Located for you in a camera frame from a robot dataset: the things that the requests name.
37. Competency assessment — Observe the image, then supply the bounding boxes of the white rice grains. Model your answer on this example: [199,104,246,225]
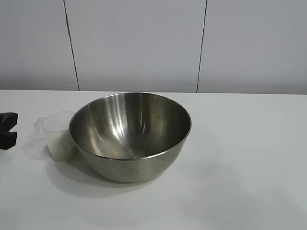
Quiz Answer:
[47,130,82,163]

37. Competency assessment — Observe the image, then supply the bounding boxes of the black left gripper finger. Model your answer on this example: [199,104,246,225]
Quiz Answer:
[0,111,19,134]
[0,131,18,151]

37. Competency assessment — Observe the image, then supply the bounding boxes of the clear plastic measuring cup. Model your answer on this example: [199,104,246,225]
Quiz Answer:
[33,111,82,163]

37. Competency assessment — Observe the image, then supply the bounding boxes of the stainless steel mixing bowl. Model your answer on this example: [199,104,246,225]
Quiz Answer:
[69,92,192,183]

